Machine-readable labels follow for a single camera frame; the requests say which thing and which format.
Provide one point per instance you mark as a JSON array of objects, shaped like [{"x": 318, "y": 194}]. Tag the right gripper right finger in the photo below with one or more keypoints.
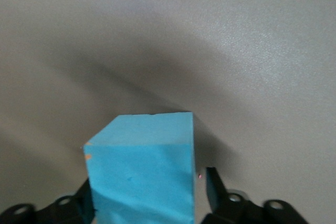
[{"x": 225, "y": 205}]

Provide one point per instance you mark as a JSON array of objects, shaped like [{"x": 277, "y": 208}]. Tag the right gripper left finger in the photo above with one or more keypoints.
[{"x": 65, "y": 208}]

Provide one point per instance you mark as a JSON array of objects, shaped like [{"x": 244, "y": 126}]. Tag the blue foam cube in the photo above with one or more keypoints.
[{"x": 141, "y": 169}]

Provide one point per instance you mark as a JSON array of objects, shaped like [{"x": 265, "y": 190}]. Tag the brown paper table cover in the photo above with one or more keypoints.
[{"x": 262, "y": 51}]

